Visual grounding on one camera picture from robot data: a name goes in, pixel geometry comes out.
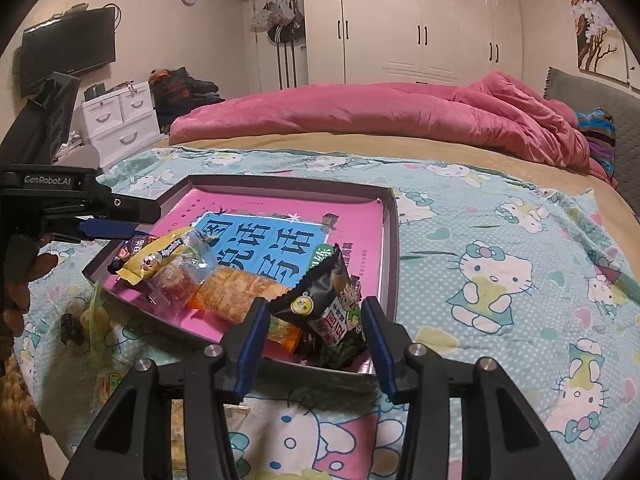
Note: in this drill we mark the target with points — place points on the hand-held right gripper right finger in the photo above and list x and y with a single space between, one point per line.
380 355

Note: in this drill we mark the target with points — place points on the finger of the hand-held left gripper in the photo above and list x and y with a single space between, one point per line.
95 229
125 206

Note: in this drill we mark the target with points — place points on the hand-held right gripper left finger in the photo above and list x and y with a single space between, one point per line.
252 350

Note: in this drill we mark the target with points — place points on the yellow packet with black lettering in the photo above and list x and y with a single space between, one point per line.
150 259

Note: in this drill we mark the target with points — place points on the yellow packet with orange ends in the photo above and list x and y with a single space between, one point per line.
235 290

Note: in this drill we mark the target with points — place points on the black and green snack packet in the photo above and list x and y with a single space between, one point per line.
325 320

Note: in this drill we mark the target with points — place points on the grey tray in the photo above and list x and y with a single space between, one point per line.
390 270

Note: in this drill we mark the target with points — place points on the clear packet with green mark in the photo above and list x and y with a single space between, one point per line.
180 280

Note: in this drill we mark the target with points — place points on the person's left hand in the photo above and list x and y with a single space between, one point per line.
42 266

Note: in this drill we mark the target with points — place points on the small yellow packet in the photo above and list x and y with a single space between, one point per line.
284 332

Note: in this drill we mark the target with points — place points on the blue cookie packet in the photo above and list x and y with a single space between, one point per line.
131 249

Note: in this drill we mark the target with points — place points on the white drawer cabinet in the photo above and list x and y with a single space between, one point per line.
125 130

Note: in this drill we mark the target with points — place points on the small dark snack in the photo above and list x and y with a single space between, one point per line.
72 330

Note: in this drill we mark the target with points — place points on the cartoon cat printed bed sheet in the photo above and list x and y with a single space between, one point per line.
500 360

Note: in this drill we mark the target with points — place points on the pink book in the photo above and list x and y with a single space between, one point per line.
360 230

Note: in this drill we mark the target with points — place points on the black and orange bag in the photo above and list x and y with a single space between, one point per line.
172 87

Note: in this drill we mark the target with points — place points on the black television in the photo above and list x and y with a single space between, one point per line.
65 52

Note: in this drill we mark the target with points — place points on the yellow packet with round logo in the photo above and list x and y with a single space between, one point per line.
107 385

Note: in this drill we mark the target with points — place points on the brown patterned cloth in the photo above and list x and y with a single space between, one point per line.
20 410

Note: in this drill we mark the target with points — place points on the tan bed sheet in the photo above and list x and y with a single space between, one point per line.
350 145

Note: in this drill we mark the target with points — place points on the white hanging bag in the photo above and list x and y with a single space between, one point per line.
260 17

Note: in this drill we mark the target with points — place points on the black striped hanging bag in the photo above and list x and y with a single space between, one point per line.
285 32

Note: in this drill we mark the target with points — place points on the pink blanket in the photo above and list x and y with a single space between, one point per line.
400 105

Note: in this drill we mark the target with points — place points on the colourful striped cloth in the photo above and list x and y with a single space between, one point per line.
597 135

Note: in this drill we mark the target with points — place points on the white wardrobe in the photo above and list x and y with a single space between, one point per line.
400 25

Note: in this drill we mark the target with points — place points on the grey padded headboard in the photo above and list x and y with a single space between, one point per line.
625 125

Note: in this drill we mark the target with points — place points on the flower wall painting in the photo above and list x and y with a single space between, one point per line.
595 25

